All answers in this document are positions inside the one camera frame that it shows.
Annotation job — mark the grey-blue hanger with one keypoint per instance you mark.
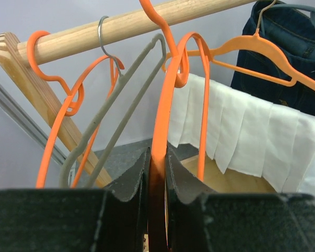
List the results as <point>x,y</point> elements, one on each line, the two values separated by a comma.
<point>309,9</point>

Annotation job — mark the grey hanger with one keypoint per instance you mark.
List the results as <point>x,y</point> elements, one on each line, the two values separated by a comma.
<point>94,124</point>

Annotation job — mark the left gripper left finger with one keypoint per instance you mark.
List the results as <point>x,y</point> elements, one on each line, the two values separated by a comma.
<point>113,218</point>

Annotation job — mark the white pleated skirt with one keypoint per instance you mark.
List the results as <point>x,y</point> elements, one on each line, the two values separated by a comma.
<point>259,138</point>

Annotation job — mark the dark blue denim skirt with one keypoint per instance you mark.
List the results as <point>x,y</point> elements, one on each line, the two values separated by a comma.
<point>294,33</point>

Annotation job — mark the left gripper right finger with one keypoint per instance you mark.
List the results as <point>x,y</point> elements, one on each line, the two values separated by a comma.
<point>201,219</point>

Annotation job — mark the wooden clothes rack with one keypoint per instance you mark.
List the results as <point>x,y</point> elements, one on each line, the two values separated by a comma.
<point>13,53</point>

